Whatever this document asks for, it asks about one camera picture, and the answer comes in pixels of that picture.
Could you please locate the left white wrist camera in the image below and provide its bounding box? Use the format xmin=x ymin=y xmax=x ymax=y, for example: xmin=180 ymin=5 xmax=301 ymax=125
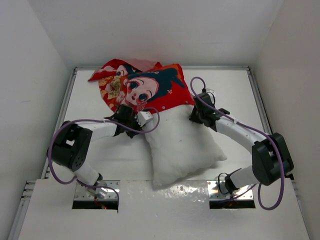
xmin=136 ymin=111 xmax=153 ymax=127

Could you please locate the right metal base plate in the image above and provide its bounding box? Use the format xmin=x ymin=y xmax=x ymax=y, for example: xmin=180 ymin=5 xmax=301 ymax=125
xmin=206 ymin=179 xmax=254 ymax=202

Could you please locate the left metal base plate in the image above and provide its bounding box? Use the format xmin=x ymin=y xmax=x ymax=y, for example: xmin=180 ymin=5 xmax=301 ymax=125
xmin=73 ymin=180 xmax=120 ymax=202

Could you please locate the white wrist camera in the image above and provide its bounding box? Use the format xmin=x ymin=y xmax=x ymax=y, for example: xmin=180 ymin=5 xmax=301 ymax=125
xmin=136 ymin=111 xmax=153 ymax=127
xmin=205 ymin=88 xmax=216 ymax=95

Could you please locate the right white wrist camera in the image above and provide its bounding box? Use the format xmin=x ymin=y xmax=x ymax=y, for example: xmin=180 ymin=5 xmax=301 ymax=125
xmin=205 ymin=88 xmax=216 ymax=95

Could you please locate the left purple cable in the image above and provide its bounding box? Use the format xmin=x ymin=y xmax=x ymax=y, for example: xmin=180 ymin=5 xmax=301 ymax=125
xmin=47 ymin=106 xmax=161 ymax=203

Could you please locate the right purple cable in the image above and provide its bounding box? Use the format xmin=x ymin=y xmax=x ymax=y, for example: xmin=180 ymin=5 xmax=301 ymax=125
xmin=190 ymin=76 xmax=286 ymax=211

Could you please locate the metal base plate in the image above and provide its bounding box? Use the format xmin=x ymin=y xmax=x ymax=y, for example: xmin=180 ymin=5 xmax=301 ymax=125
xmin=73 ymin=180 xmax=120 ymax=202
xmin=206 ymin=179 xmax=254 ymax=202

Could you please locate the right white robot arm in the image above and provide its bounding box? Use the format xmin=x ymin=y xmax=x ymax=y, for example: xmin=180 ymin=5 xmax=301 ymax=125
xmin=189 ymin=91 xmax=294 ymax=195

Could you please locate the purple cable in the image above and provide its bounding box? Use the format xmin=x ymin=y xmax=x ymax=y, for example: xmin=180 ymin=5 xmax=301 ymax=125
xmin=47 ymin=106 xmax=161 ymax=203
xmin=190 ymin=76 xmax=286 ymax=211

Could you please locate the red patterned pillowcase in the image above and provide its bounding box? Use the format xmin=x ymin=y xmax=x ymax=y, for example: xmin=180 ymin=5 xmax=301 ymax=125
xmin=88 ymin=58 xmax=195 ymax=113

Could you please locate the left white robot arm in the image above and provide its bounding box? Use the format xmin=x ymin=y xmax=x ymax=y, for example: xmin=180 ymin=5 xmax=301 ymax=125
xmin=46 ymin=105 xmax=152 ymax=189

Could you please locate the white pillow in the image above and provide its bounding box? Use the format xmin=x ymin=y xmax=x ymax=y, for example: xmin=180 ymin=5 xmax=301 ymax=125
xmin=143 ymin=105 xmax=227 ymax=188

